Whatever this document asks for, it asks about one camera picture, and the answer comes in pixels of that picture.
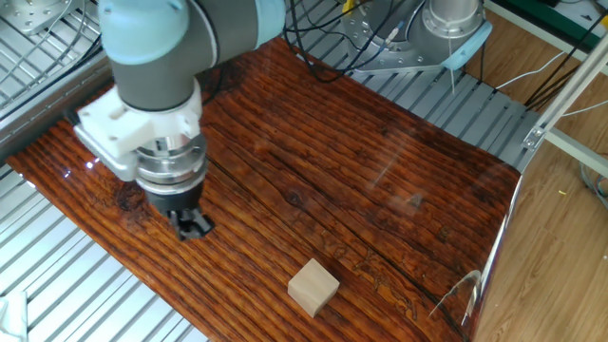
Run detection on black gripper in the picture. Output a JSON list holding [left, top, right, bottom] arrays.
[[145, 181, 215, 242]]

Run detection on light wooden cube block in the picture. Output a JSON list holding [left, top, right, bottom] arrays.
[[287, 257, 341, 318]]

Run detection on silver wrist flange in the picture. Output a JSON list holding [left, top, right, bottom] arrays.
[[134, 132, 210, 197]]

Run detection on glossy wood grain mat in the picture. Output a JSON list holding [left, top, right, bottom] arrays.
[[5, 36, 522, 342]]

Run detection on white crumpled sheet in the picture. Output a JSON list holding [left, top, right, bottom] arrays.
[[0, 290, 29, 342]]

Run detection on perforated metal plate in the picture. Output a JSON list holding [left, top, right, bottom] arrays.
[[0, 0, 73, 37]]

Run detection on aluminium horizontal beam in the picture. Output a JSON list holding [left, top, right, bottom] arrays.
[[544, 126, 608, 178]]

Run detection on dark green work mat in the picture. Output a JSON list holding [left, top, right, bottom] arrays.
[[503, 0, 608, 53]]

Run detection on white plastic wrist bracket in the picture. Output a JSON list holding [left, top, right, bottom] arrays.
[[73, 78, 203, 184]]

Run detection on aluminium table edge rail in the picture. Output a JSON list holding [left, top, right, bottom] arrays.
[[0, 47, 115, 161]]

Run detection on black cable bundle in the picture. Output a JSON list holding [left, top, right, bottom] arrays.
[[0, 32, 104, 120]]

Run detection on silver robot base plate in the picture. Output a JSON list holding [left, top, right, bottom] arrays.
[[340, 0, 457, 76]]

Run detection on silver blue cable connector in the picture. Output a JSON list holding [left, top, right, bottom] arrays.
[[383, 21, 406, 48]]

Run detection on white cable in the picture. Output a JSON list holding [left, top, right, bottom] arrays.
[[493, 49, 567, 91], [560, 99, 608, 119]]

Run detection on black cables along post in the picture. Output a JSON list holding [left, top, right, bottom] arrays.
[[523, 11, 608, 111]]

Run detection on aluminium post with bracket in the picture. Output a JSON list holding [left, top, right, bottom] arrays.
[[521, 30, 608, 152]]

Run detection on grey cable bundle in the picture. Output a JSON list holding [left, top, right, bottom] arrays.
[[578, 161, 608, 210]]

